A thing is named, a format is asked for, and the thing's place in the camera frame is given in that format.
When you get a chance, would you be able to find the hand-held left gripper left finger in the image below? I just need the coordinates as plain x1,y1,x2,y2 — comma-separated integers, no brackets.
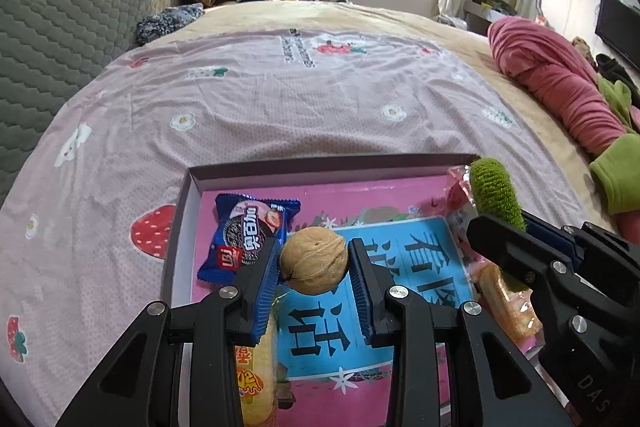
55,237,281,427

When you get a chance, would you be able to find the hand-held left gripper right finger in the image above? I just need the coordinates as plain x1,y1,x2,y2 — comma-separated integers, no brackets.
347,237,573,427

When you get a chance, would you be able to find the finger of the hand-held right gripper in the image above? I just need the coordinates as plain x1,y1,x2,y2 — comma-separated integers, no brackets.
467,214,601,343
522,212,640,288

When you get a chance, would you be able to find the green fuzzy ring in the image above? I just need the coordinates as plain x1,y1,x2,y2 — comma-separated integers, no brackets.
469,158,531,293

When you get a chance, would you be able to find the walnut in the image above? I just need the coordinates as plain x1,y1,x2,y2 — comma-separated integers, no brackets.
279,227,349,295

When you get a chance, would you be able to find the orange cake packet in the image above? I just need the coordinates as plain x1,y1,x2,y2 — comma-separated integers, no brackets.
472,259,543,353

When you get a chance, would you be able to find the yellow cake packet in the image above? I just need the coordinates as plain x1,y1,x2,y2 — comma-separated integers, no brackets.
231,307,278,427

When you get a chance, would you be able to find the dark cardboard box tray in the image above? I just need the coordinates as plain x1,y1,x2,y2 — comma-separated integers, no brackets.
159,153,481,427

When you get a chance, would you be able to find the pink and blue book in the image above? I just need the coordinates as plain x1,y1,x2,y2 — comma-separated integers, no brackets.
190,174,501,427

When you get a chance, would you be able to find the blue cookie packet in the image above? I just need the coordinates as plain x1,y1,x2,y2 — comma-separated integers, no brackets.
196,193,302,288

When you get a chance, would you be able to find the wrapped blue white ball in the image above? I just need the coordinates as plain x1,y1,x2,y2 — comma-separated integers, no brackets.
444,164,476,233

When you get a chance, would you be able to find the green fleece cloth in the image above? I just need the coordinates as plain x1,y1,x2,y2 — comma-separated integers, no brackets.
589,77,640,215

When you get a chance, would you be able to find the pink quilt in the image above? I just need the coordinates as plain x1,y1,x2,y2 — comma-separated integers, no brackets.
487,17,640,238

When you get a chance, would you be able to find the dark clothes heap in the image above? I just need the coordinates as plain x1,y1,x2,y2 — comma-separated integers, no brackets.
595,52,640,84

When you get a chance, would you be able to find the black television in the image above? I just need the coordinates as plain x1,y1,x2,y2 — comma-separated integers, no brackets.
595,0,640,72

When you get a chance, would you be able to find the black bag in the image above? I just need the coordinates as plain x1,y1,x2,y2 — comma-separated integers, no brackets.
472,0,516,15

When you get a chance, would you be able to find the dark floral cloth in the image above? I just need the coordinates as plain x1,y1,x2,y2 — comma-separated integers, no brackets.
135,4,205,46

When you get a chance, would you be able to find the grey quilted headboard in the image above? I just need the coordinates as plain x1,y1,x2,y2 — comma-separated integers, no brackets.
0,0,178,208

